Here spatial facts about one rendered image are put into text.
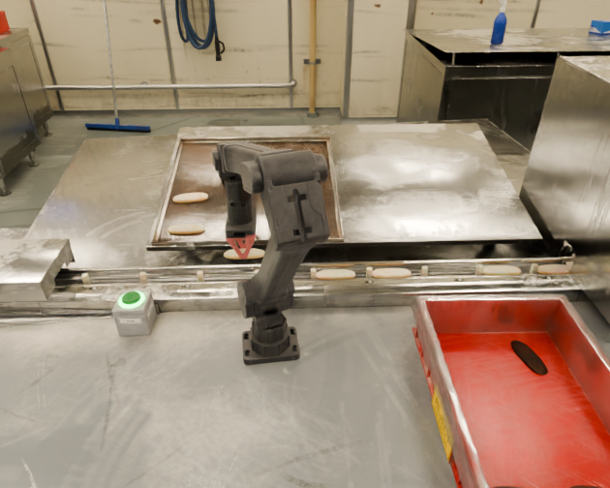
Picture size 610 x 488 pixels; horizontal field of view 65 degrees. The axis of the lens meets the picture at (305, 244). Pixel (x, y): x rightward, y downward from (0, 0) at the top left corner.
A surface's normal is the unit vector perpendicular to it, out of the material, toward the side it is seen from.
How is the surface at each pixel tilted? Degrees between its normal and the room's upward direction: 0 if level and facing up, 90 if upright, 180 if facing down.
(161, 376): 0
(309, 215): 58
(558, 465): 0
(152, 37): 90
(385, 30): 90
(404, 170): 10
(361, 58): 90
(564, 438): 0
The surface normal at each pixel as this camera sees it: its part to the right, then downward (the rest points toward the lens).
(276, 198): 0.29, 0.00
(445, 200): 0.00, -0.72
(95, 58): 0.04, 0.56
